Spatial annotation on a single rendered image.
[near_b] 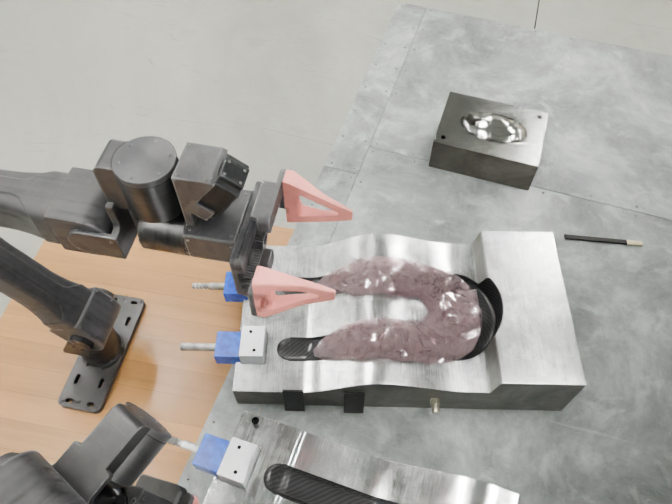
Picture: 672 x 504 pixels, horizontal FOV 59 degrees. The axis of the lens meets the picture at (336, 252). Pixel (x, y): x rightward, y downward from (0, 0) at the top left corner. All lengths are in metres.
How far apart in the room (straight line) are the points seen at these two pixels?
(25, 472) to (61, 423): 0.45
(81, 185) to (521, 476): 0.70
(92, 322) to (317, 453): 0.36
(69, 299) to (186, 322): 0.22
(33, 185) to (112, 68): 2.19
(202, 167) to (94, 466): 0.29
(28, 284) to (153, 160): 0.36
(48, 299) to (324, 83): 1.92
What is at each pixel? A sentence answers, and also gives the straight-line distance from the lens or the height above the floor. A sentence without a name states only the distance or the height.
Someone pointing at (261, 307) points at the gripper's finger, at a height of 1.18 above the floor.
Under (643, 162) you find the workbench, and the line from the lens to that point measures 1.35.
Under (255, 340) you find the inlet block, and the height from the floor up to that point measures 0.88.
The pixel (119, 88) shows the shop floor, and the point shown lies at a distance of 2.73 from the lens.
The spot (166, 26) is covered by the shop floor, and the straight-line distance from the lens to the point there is 3.01.
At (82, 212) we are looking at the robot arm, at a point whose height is 1.23.
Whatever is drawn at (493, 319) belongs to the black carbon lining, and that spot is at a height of 0.87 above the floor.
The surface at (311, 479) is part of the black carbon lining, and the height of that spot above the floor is 0.88.
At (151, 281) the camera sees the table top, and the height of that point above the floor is 0.80.
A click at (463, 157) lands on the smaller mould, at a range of 1.17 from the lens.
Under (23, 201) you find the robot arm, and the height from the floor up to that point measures 1.23.
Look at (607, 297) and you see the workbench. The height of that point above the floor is 0.80.
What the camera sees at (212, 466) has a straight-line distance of 0.82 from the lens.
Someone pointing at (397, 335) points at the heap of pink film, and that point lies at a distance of 0.85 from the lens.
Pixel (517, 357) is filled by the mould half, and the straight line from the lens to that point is 0.89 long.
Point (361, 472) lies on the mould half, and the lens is 0.83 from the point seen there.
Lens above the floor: 1.69
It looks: 57 degrees down
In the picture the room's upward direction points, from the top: straight up
